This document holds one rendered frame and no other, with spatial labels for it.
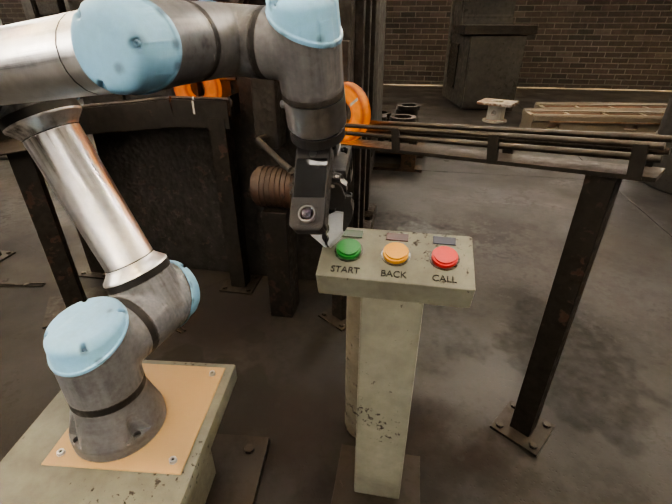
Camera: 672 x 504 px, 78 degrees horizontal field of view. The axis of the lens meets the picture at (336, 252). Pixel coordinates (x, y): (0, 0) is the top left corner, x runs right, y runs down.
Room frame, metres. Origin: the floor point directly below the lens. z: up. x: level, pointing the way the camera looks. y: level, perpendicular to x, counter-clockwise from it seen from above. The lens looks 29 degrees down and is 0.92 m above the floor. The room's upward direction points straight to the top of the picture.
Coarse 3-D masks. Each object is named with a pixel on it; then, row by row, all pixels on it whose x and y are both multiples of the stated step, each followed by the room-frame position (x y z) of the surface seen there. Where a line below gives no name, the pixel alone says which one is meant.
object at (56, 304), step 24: (0, 144) 1.26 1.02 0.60; (24, 168) 1.22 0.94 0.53; (24, 192) 1.21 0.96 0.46; (48, 192) 1.28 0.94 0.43; (48, 216) 1.23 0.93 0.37; (48, 240) 1.22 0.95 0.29; (72, 264) 1.26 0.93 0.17; (72, 288) 1.22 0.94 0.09; (96, 288) 1.35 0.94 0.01; (48, 312) 1.20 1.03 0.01
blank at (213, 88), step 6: (186, 84) 1.42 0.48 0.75; (204, 84) 1.40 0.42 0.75; (210, 84) 1.40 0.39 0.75; (216, 84) 1.39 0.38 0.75; (174, 90) 1.42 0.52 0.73; (180, 90) 1.42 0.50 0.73; (186, 90) 1.42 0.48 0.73; (210, 90) 1.40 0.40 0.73; (216, 90) 1.39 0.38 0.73; (204, 96) 1.40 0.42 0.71; (210, 96) 1.40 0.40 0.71; (216, 96) 1.39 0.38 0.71
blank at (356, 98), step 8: (344, 88) 1.16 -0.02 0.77; (352, 88) 1.14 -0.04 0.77; (360, 88) 1.16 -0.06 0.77; (352, 96) 1.14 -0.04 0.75; (360, 96) 1.13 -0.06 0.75; (352, 104) 1.14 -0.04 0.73; (360, 104) 1.12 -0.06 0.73; (368, 104) 1.14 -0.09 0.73; (352, 112) 1.14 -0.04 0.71; (360, 112) 1.12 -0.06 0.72; (368, 112) 1.13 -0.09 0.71; (352, 120) 1.14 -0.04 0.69; (360, 120) 1.12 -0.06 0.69; (368, 120) 1.13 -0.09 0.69; (352, 128) 1.14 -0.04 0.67; (352, 136) 1.14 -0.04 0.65; (360, 136) 1.15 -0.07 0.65
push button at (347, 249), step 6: (342, 240) 0.59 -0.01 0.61; (348, 240) 0.59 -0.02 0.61; (354, 240) 0.59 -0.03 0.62; (336, 246) 0.59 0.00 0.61; (342, 246) 0.58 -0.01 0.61; (348, 246) 0.58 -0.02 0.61; (354, 246) 0.58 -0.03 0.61; (360, 246) 0.58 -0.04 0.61; (342, 252) 0.57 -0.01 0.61; (348, 252) 0.57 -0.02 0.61; (354, 252) 0.57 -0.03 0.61; (360, 252) 0.58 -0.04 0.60; (348, 258) 0.56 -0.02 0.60
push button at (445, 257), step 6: (444, 246) 0.57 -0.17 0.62; (432, 252) 0.56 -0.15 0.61; (438, 252) 0.56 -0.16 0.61; (444, 252) 0.56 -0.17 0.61; (450, 252) 0.56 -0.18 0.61; (456, 252) 0.56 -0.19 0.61; (432, 258) 0.55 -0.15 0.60; (438, 258) 0.55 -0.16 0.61; (444, 258) 0.55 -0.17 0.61; (450, 258) 0.55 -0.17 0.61; (456, 258) 0.55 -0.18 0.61; (438, 264) 0.54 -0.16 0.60; (444, 264) 0.54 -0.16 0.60; (450, 264) 0.54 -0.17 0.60
